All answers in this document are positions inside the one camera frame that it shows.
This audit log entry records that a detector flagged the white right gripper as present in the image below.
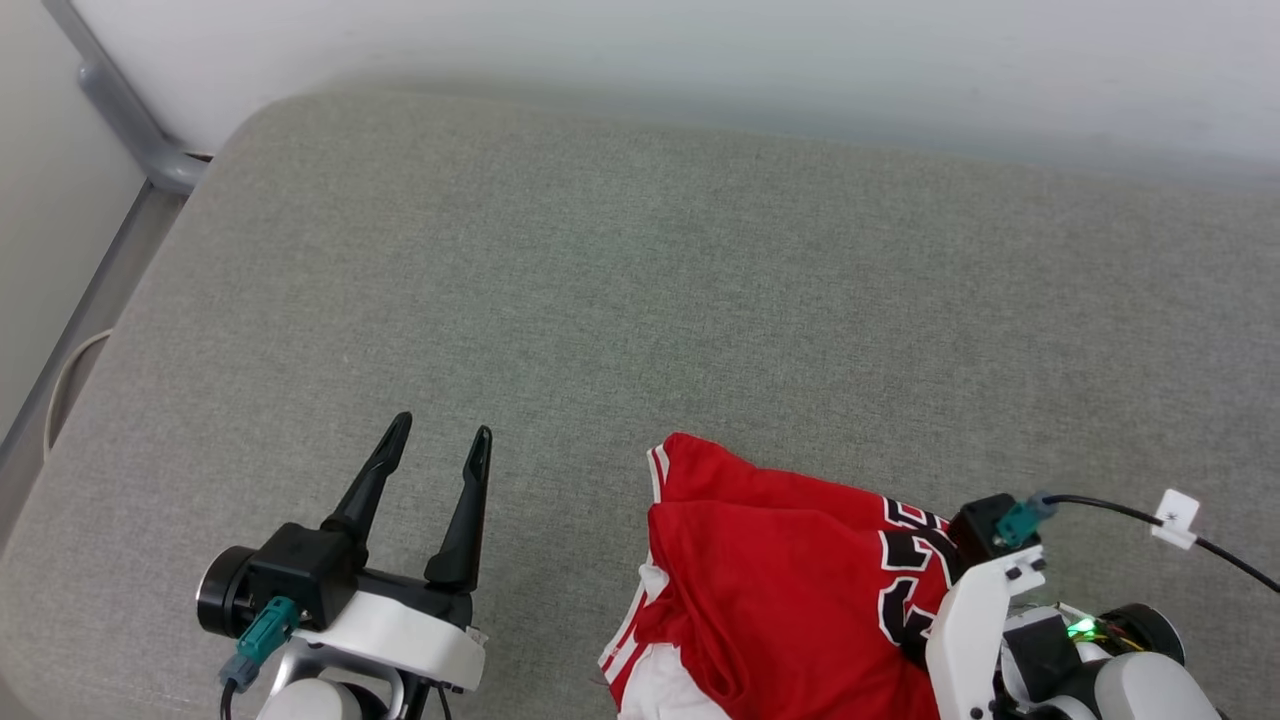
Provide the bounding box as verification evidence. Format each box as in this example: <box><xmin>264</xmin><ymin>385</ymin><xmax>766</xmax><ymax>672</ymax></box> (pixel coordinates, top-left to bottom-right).
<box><xmin>924</xmin><ymin>548</ymin><xmax>1093</xmax><ymax>720</ymax></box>

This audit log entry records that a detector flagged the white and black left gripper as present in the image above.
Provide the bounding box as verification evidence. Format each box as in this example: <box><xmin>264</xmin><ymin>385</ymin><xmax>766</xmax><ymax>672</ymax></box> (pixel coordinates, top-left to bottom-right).
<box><xmin>293</xmin><ymin>411</ymin><xmax>494</xmax><ymax>692</ymax></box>

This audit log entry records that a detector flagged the red and white basketball jersey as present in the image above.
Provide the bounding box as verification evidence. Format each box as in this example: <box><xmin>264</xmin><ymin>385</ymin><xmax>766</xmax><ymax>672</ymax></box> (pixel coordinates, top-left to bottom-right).
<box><xmin>598</xmin><ymin>432</ymin><xmax>966</xmax><ymax>720</ymax></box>

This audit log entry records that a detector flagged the teal cable connector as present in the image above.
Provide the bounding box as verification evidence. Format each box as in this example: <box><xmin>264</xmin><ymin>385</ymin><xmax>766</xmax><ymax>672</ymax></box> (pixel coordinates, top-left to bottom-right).
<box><xmin>994</xmin><ymin>494</ymin><xmax>1058</xmax><ymax>550</ymax></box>
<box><xmin>220</xmin><ymin>596</ymin><xmax>302</xmax><ymax>691</ymax></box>

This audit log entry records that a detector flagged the thin black cable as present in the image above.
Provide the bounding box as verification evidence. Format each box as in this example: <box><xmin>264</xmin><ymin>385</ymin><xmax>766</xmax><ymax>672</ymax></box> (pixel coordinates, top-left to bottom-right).
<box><xmin>1040</xmin><ymin>494</ymin><xmax>1280</xmax><ymax>593</ymax></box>

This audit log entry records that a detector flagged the white cable tag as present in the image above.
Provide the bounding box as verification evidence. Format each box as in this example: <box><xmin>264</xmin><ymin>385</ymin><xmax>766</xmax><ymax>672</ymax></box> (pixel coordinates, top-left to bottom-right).
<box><xmin>1151</xmin><ymin>488</ymin><xmax>1202</xmax><ymax>552</ymax></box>

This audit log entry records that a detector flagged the thin white cable loop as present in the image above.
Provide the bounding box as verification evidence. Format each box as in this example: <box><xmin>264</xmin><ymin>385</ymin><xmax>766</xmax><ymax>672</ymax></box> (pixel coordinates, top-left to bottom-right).
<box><xmin>43</xmin><ymin>329</ymin><xmax>113</xmax><ymax>463</ymax></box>

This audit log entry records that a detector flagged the grey metal pipe rail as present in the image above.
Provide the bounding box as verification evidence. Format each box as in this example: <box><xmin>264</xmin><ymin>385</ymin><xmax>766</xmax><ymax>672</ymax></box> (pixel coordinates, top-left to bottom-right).
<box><xmin>42</xmin><ymin>0</ymin><xmax>213</xmax><ymax>197</ymax></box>

